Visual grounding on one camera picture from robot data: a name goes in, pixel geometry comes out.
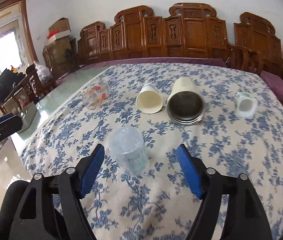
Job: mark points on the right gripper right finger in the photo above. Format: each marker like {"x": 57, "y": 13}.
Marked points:
{"x": 245, "y": 217}

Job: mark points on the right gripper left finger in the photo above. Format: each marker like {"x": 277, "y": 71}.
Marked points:
{"x": 49, "y": 207}

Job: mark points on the clear frosted plastic cup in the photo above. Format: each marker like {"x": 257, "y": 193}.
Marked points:
{"x": 126, "y": 145}

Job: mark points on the glass cup with red pattern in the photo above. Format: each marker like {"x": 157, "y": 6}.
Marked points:
{"x": 96, "y": 95}

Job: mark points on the small pale green cup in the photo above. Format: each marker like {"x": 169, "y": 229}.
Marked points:
{"x": 245, "y": 105}

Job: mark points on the cream steel thermos cup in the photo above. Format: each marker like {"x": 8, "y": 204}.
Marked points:
{"x": 185, "y": 104}

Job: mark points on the white paper cup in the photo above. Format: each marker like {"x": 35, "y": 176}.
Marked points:
{"x": 149, "y": 101}

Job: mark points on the grey box with items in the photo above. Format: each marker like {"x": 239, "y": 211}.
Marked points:
{"x": 30, "y": 117}

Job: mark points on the black bag pile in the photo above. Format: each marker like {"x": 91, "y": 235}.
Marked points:
{"x": 8, "y": 81}

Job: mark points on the dark wooden chair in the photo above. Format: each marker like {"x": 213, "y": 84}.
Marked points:
{"x": 30, "y": 89}

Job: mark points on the plastic bag on chair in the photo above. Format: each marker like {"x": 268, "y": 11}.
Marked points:
{"x": 43, "y": 73}

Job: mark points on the blue floral tablecloth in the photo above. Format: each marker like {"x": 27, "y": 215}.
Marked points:
{"x": 158, "y": 204}

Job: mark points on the stacked cardboard boxes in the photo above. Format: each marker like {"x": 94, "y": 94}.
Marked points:
{"x": 58, "y": 53}

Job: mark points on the purple sofa cushion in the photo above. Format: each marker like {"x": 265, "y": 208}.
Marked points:
{"x": 191, "y": 60}

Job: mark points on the purple armchair cushion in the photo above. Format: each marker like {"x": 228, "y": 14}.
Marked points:
{"x": 274, "y": 82}

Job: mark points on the wooden armchair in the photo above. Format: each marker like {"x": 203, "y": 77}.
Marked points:
{"x": 257, "y": 35}

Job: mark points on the carved wooden sofa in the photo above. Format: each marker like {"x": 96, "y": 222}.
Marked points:
{"x": 191, "y": 30}

